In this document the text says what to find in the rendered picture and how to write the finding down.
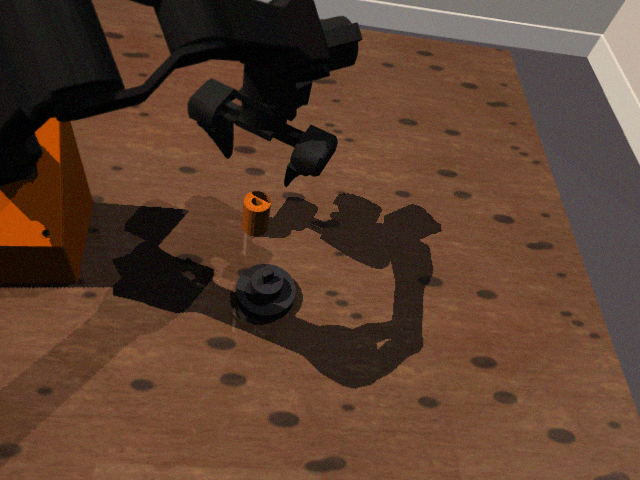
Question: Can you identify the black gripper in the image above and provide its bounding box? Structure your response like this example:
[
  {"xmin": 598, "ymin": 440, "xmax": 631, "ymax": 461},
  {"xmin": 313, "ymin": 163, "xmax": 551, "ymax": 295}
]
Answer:
[{"xmin": 187, "ymin": 77, "xmax": 338, "ymax": 187}]

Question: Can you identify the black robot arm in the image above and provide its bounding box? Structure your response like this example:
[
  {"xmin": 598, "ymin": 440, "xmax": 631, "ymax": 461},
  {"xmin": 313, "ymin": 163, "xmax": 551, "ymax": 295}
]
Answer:
[{"xmin": 0, "ymin": 0, "xmax": 362, "ymax": 186}]

